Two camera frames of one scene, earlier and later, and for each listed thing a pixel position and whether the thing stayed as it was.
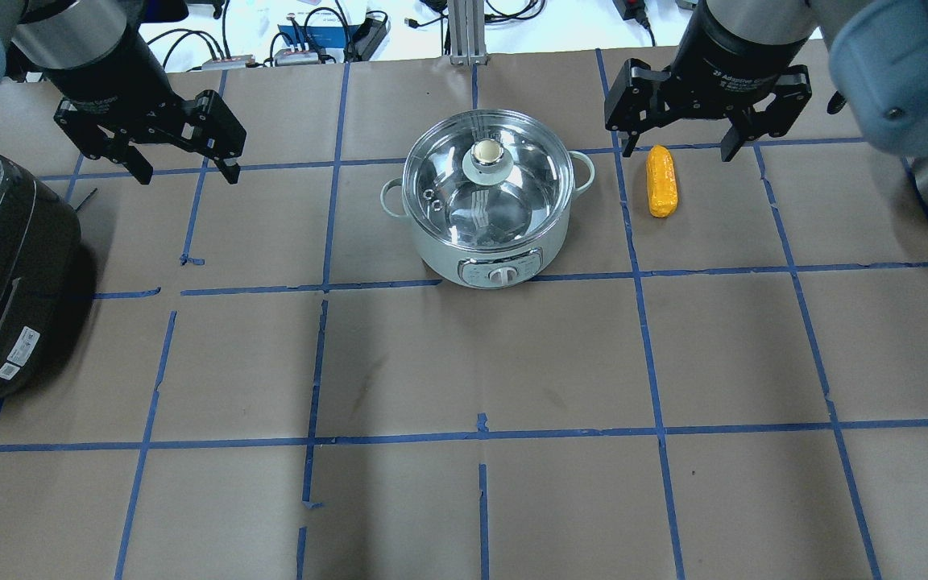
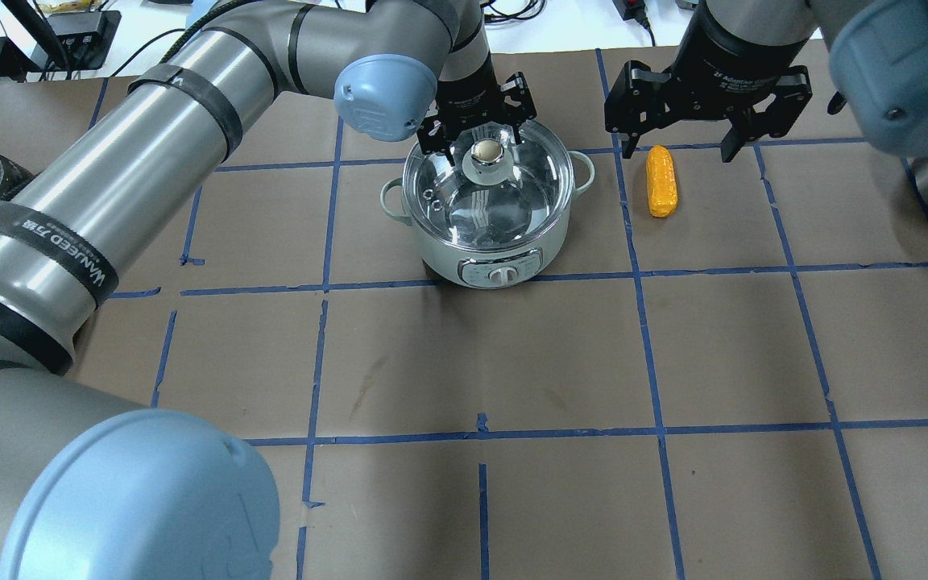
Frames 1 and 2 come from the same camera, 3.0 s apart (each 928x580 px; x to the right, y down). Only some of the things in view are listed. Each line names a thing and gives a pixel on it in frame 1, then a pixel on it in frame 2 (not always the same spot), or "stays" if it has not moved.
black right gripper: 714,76 stays
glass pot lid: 488,179 stays
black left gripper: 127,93 to 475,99
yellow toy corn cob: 662,190 stays
